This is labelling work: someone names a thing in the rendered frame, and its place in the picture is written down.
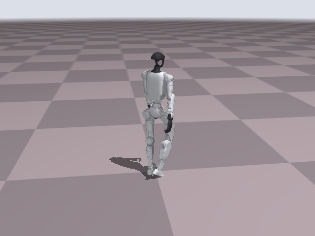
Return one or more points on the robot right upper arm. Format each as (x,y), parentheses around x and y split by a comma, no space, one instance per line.
(169,85)

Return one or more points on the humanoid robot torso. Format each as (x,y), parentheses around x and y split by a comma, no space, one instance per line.
(156,90)

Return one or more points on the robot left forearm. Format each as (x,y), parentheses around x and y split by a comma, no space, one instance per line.
(149,101)

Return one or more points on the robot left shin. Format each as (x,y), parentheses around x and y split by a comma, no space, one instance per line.
(149,153)

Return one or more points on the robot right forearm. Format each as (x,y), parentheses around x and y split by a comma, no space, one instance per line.
(170,108)

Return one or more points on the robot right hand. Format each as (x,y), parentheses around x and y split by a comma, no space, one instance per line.
(169,123)

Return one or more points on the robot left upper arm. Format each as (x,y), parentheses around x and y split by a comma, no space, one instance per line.
(144,80)

